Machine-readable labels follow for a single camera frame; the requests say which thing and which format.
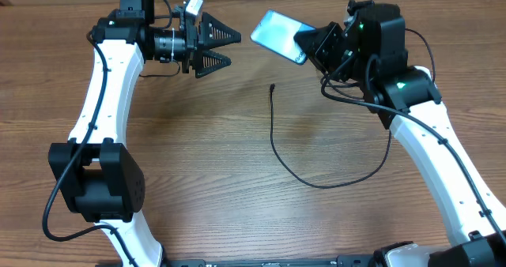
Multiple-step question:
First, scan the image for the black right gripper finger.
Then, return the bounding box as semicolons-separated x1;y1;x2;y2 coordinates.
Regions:
293;26;330;50
303;47;327;72

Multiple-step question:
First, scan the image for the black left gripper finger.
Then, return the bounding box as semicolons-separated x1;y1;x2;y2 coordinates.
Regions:
199;12;241;50
194;50;232;78

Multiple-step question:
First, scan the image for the Samsung Galaxy smartphone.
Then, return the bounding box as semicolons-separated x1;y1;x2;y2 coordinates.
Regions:
250;9;315;65

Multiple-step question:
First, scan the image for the black charging cable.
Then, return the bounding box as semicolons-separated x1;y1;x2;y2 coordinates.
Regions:
269;28;436;190

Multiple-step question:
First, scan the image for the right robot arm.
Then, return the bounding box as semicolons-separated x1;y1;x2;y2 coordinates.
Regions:
294;0;505;266

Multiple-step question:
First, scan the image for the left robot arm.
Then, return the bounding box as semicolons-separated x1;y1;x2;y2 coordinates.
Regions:
48;0;241;266

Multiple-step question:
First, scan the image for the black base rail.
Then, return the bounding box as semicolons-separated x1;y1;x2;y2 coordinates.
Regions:
94;253;447;267

